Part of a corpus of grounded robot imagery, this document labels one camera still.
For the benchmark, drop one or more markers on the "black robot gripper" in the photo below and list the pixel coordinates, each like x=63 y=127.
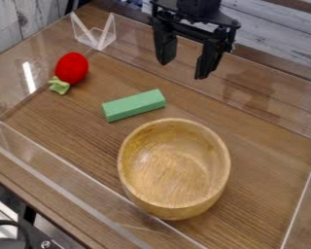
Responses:
x=180 y=14

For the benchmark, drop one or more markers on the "green rectangular block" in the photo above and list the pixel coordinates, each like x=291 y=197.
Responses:
x=133 y=105

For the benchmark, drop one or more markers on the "brown wooden bowl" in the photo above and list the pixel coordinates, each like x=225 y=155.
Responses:
x=173 y=166

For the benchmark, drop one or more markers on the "red plush strawberry toy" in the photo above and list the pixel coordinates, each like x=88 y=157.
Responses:
x=69 y=72

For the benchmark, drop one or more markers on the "black metal table bracket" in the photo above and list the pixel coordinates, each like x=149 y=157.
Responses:
x=38 y=239

